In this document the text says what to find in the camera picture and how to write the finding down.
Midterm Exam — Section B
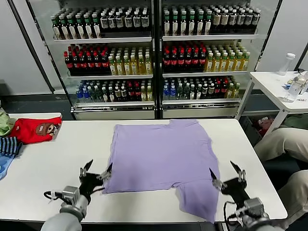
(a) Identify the purple t-shirt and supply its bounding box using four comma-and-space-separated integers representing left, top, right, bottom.
102, 119, 221, 224

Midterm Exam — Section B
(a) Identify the red cloth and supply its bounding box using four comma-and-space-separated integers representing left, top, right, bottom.
257, 116, 275, 137

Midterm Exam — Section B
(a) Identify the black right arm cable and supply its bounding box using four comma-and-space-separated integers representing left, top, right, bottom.
223, 201, 244, 228

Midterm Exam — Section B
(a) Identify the red t-shirt with bear print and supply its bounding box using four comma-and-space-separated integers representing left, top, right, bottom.
11, 117, 63, 145

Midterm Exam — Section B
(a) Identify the khaki trouser leg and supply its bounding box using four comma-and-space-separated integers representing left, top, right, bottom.
276, 169, 308, 229
254, 127, 308, 162

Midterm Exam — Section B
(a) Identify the beverage cooler with beige-label bottles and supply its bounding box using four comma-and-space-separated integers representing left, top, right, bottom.
155, 0, 283, 120

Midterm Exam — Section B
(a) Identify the light blue garment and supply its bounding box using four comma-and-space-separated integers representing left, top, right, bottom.
0, 154, 15, 180

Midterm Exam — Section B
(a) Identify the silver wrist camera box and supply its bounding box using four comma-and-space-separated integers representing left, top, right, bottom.
243, 197, 265, 218
62, 185, 80, 205

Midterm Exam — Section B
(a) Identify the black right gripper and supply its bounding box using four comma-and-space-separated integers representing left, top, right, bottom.
209, 160, 251, 207

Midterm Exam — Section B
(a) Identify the dark green cloth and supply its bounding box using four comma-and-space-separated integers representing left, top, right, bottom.
282, 114, 308, 128

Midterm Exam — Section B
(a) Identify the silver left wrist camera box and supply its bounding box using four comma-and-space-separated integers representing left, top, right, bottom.
62, 185, 80, 205

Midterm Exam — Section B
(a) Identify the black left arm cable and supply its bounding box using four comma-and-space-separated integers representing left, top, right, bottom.
44, 191, 64, 204

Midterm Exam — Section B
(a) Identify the dark chair seat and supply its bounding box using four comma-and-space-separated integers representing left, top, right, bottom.
263, 155, 303, 191

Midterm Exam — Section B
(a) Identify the light green garment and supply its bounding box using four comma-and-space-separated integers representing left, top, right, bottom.
0, 112, 15, 137

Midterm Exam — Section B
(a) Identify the clear bottle with strap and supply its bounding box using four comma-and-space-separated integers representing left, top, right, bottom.
299, 72, 308, 94

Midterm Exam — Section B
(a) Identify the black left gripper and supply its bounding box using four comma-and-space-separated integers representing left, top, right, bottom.
79, 159, 113, 202

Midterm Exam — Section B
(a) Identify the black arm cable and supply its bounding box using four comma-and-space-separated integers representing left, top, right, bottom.
223, 201, 244, 228
44, 191, 64, 204

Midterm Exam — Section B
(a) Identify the grey plastic crate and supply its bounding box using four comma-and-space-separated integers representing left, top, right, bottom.
240, 115, 263, 146

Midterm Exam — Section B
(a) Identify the white side table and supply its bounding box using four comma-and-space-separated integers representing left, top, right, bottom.
235, 71, 308, 142

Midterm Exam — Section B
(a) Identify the tall clear bottle white cap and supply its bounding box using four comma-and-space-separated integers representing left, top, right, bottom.
279, 52, 296, 76

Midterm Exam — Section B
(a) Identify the clear plastic water bottle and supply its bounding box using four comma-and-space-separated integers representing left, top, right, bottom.
283, 77, 303, 103

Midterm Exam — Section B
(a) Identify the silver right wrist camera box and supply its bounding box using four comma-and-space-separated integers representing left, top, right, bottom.
243, 197, 265, 218

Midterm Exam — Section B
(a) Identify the blue striped garment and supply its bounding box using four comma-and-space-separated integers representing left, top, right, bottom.
0, 136, 24, 159

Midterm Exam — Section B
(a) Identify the beverage cooler with blue bottles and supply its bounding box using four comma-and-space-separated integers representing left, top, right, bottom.
25, 0, 159, 121

